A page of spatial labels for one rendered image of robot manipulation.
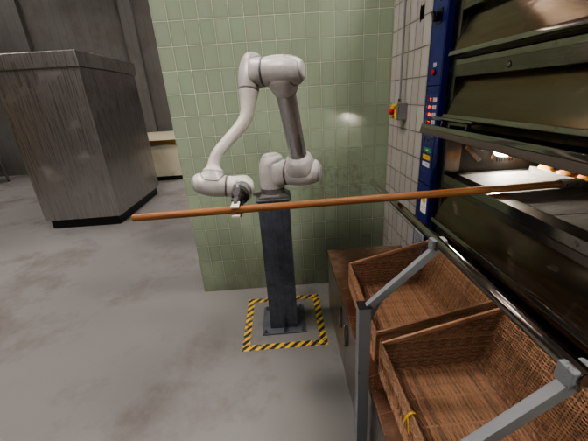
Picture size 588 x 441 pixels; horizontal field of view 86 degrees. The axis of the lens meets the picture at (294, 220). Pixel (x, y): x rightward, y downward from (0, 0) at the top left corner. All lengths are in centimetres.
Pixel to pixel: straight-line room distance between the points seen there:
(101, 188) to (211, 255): 269
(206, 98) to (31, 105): 321
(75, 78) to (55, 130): 74
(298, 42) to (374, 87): 62
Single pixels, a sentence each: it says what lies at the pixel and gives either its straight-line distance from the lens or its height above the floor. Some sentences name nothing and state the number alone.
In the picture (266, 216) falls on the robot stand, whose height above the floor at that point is 89.
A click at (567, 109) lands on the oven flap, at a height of 151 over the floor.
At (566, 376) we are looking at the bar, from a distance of 71.
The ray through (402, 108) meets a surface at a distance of 223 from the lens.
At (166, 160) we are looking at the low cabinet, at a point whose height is 44.
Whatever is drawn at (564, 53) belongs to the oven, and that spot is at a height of 166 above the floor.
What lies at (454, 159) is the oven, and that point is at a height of 125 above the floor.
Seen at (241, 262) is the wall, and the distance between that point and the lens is 281.
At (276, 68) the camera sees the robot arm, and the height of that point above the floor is 171.
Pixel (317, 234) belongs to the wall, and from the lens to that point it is 269.
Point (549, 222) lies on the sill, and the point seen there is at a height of 118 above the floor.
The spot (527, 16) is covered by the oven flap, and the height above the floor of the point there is 179.
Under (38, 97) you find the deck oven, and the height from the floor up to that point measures 176.
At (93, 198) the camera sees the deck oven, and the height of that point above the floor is 43.
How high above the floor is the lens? 160
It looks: 22 degrees down
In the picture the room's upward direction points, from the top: 4 degrees counter-clockwise
